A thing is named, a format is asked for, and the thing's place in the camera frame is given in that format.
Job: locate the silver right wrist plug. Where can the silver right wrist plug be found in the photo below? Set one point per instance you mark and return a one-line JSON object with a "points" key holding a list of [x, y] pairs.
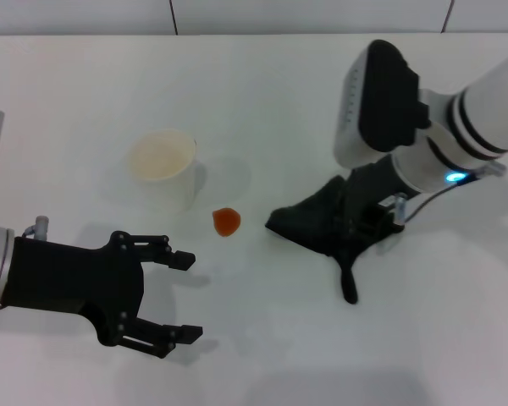
{"points": [[400, 207]]}

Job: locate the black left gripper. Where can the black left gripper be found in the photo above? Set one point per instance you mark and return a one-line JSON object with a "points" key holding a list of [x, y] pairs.
{"points": [[76, 279]]}

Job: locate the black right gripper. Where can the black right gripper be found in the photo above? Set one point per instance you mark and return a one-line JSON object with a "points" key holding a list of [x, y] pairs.
{"points": [[374, 182]]}

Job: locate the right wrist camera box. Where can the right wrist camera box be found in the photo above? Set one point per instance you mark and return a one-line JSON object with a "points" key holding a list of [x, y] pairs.
{"points": [[377, 101]]}

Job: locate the silver wrist plug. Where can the silver wrist plug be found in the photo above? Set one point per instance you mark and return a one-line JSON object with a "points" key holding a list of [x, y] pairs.
{"points": [[40, 226], [400, 207]]}

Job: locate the dark blue rag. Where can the dark blue rag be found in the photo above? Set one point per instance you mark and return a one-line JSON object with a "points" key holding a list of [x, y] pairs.
{"points": [[309, 224]]}

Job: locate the small orange ball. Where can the small orange ball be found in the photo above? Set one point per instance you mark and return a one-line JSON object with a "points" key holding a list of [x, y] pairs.
{"points": [[227, 222]]}

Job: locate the white paper cup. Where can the white paper cup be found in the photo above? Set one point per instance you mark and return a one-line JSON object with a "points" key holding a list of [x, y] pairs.
{"points": [[165, 182]]}

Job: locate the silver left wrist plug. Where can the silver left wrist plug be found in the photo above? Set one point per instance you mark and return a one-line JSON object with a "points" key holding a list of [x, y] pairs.
{"points": [[40, 226]]}

